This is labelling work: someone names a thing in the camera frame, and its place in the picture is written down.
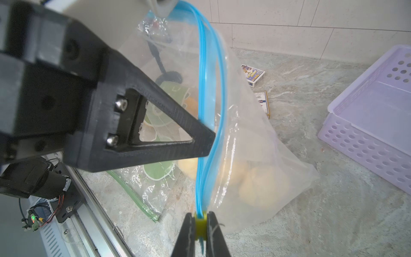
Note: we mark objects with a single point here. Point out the playing card box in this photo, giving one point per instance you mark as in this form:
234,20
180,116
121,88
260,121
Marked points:
262,98

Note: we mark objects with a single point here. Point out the small card box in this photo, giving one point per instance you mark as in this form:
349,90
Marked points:
253,75

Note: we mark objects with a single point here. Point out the purple plastic basket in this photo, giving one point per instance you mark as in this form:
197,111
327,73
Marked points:
370,121

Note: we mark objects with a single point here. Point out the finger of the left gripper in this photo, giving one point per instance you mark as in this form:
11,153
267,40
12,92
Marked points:
107,134

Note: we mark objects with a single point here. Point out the aluminium frame rail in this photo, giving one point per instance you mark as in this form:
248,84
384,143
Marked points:
81,228

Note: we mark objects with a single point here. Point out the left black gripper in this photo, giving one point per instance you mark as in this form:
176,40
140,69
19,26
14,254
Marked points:
50,62

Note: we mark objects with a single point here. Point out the clear bag green zip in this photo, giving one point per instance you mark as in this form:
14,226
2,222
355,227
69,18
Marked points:
148,185

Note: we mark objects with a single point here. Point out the black stand with white disc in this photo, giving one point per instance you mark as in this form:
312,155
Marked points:
171,76

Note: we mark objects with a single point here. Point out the yellow pear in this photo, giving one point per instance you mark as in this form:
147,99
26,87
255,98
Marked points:
264,187
189,167
231,172

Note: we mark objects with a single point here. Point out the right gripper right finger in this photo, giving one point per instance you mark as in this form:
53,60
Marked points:
216,244

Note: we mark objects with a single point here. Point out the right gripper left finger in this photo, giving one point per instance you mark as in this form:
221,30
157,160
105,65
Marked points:
185,243

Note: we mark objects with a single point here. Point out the clear bag blue zip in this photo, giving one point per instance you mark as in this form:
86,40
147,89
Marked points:
189,44

